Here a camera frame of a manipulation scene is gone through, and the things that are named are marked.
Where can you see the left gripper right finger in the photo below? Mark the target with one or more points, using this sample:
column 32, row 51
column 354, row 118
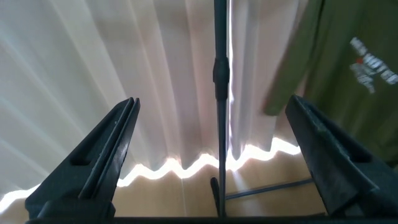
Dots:
column 342, row 174

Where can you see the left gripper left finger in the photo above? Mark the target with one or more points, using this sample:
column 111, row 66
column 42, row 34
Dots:
column 77, row 183

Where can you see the green sleeveless shirt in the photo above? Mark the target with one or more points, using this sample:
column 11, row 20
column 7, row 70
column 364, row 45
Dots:
column 342, row 46

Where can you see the black clothes rack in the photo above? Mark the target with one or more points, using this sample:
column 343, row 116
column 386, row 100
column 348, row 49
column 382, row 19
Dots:
column 221, row 77

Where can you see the beige curtain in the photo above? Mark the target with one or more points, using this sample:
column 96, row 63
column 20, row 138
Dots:
column 93, row 77

